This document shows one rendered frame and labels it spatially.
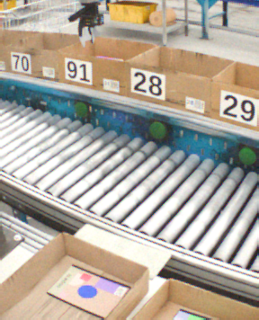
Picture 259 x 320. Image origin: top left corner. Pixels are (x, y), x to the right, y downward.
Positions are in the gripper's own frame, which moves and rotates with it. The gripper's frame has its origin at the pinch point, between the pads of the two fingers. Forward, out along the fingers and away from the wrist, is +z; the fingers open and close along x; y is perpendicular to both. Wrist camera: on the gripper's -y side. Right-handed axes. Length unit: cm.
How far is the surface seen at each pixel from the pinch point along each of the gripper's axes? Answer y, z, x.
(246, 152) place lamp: 78, 29, -7
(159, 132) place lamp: 41, 31, -8
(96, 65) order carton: 5.0, 10.2, -0.3
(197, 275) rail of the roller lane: 85, 43, -59
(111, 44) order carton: -7.7, 9.7, 28.5
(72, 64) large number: -9.2, 11.7, -0.6
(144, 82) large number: 29.2, 14.0, -0.2
